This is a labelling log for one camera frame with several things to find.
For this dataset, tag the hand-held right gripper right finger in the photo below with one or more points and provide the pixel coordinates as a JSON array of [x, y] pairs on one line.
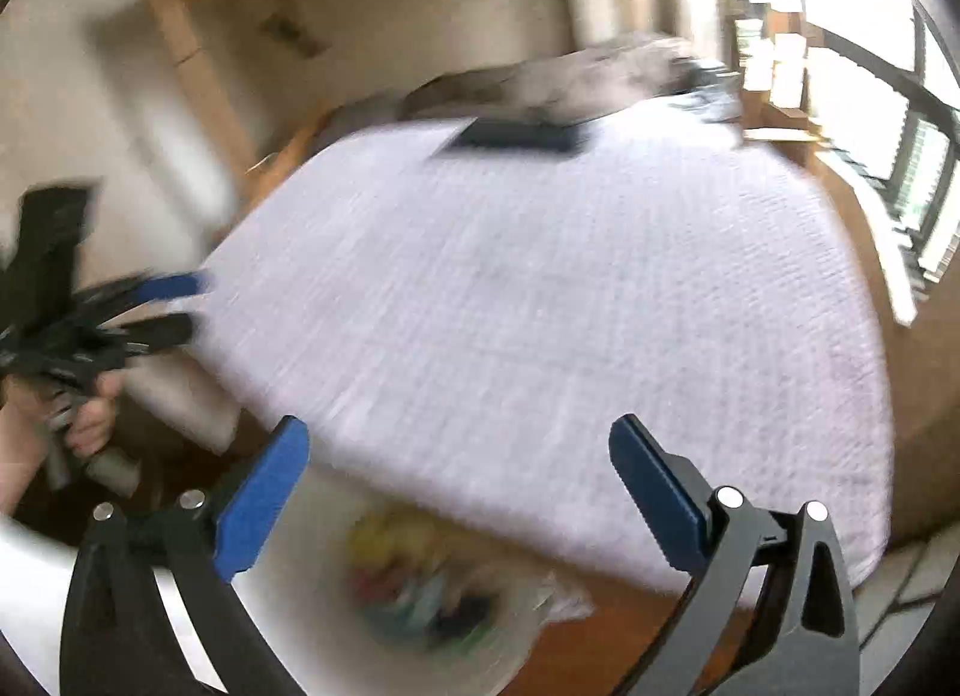
[[660, 493]]

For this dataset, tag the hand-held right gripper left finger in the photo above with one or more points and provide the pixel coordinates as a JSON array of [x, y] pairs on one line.
[[262, 501]]

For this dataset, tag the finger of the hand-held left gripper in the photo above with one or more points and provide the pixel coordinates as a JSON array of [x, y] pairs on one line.
[[172, 285], [161, 332]]

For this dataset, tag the white bin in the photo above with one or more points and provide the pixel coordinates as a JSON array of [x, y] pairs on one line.
[[322, 591]]

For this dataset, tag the person's left forearm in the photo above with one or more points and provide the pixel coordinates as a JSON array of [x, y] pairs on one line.
[[19, 456]]

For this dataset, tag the person's left hand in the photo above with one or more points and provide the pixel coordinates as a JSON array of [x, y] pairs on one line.
[[94, 426]]

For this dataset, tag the lavender waffle blanket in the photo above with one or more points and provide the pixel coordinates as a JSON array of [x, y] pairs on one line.
[[525, 306]]

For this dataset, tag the grey pillow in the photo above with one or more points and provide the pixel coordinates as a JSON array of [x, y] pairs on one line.
[[367, 112]]

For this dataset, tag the flat black box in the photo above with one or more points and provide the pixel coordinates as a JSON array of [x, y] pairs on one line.
[[517, 136]]

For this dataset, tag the grey-green garment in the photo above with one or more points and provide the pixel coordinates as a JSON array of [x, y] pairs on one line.
[[705, 100]]

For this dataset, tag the wooden bed ladder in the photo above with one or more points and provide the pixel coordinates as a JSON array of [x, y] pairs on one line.
[[787, 115]]

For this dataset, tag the brown duvet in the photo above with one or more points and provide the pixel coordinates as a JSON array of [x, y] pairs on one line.
[[562, 81]]

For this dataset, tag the dark window railing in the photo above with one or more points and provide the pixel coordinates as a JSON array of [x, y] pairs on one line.
[[900, 88]]

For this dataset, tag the wooden bunk bed frame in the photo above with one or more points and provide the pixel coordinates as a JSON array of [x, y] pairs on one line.
[[195, 28]]

